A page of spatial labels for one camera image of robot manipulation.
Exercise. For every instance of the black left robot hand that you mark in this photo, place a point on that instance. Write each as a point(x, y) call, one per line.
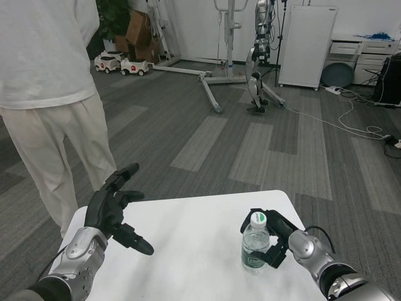
point(103, 213)

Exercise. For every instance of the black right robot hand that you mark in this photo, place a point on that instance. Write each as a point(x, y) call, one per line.
point(280, 225)

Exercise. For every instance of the clear green-label water bottle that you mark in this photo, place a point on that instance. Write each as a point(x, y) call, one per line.
point(255, 238)

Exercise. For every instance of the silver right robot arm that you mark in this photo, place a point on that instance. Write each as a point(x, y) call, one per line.
point(307, 247)

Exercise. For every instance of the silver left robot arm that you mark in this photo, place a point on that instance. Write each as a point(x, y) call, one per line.
point(78, 251)

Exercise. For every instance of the black power adapter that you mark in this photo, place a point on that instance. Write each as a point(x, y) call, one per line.
point(391, 140)

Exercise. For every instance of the white power strip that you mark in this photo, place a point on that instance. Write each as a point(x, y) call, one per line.
point(333, 90)

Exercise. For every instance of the white toy car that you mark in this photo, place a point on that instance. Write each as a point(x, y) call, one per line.
point(106, 62)
point(134, 67)

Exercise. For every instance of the grey round disc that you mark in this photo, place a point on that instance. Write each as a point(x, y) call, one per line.
point(337, 75)

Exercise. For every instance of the person in white clothes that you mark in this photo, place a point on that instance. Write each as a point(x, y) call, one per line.
point(44, 62)

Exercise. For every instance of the white panel cabinet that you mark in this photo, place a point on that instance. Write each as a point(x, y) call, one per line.
point(305, 47)

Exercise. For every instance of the black computer tower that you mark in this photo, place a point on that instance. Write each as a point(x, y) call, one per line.
point(390, 81)

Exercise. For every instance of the brown cardboard box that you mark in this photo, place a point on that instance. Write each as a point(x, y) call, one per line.
point(138, 31)

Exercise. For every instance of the black tripod stand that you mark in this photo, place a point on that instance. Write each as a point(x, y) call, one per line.
point(281, 28)

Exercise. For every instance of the green potted plant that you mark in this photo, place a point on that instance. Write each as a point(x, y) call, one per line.
point(112, 15)

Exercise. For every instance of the white drawer cabinet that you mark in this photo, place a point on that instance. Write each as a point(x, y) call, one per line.
point(372, 48)

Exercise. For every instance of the hanging silver humanoid robot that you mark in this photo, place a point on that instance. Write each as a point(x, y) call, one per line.
point(260, 15)

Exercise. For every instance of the blue fuzzy bundle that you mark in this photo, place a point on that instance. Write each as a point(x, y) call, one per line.
point(380, 35)

